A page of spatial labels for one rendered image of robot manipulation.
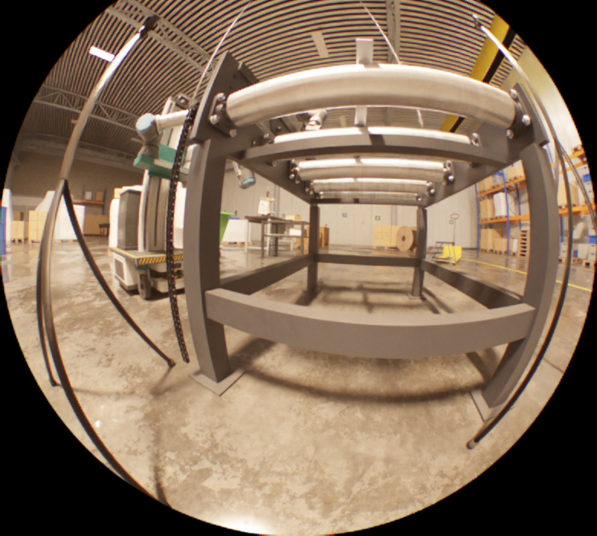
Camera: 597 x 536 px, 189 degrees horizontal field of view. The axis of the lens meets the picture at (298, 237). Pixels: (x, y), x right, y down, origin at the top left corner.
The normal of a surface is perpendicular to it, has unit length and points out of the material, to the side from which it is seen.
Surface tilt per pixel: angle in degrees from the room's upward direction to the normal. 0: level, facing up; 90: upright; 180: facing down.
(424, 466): 0
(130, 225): 90
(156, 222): 90
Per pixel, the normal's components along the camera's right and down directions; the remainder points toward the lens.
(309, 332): -0.33, 0.00
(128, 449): 0.04, -1.00
